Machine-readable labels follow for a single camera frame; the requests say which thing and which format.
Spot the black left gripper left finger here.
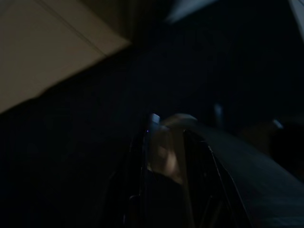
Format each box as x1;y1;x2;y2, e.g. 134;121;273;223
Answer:
128;114;160;228

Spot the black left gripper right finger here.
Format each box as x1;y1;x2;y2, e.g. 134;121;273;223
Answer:
182;128;240;228

